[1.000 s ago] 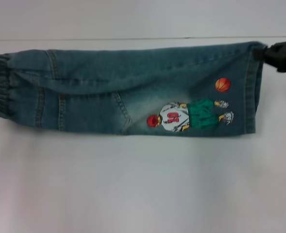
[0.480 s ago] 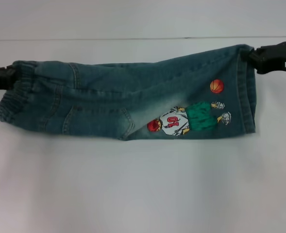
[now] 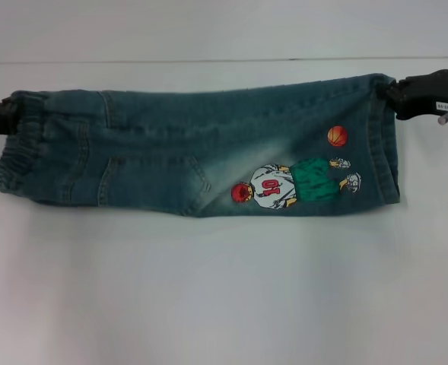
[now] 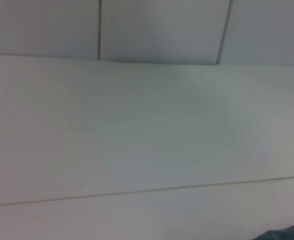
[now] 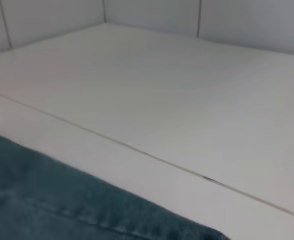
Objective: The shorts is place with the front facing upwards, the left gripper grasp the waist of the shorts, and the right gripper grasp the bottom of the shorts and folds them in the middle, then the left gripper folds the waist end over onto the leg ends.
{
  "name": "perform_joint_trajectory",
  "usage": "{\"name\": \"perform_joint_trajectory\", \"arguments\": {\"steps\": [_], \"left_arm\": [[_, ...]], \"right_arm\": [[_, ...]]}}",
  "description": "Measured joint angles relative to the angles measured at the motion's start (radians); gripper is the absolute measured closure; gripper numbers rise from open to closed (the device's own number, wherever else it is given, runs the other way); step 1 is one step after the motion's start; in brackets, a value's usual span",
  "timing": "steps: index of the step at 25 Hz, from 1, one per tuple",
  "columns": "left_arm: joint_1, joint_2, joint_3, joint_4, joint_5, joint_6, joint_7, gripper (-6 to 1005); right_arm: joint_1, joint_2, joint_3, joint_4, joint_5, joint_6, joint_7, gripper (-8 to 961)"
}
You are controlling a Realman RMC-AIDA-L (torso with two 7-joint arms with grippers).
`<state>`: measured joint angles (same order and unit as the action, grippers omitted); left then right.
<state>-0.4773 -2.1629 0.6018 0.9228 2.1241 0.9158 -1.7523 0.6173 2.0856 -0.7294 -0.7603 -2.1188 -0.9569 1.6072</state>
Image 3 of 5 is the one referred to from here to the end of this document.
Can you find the blue denim shorts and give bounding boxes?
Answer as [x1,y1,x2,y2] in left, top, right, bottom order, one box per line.
[0,74,402,221]

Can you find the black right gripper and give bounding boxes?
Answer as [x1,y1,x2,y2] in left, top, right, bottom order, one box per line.
[385,69,448,122]

